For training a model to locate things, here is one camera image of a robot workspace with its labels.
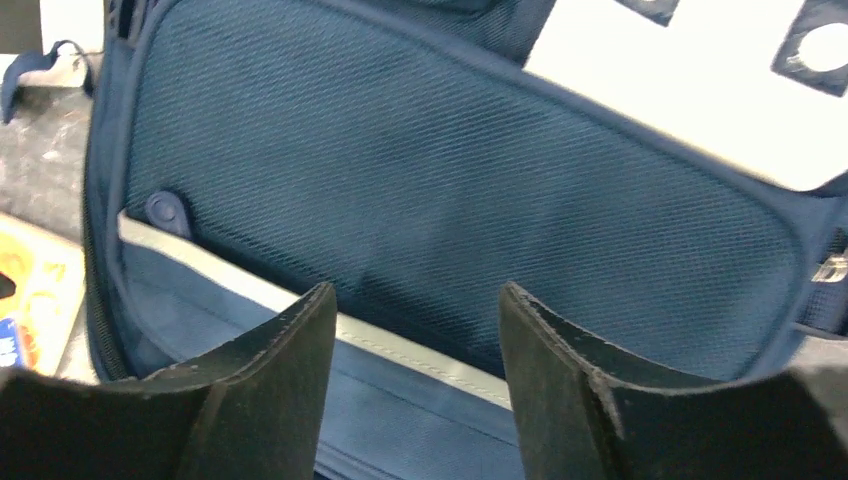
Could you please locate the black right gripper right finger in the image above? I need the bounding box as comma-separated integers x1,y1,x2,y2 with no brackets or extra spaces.
499,283,847,479

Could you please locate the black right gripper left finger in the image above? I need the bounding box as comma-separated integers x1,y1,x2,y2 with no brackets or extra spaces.
1,284,337,479

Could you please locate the navy blue student backpack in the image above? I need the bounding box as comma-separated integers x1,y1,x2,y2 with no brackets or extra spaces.
0,0,848,480

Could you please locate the orange spiral notebook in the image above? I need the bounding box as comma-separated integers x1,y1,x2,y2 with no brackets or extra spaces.
1,213,85,376

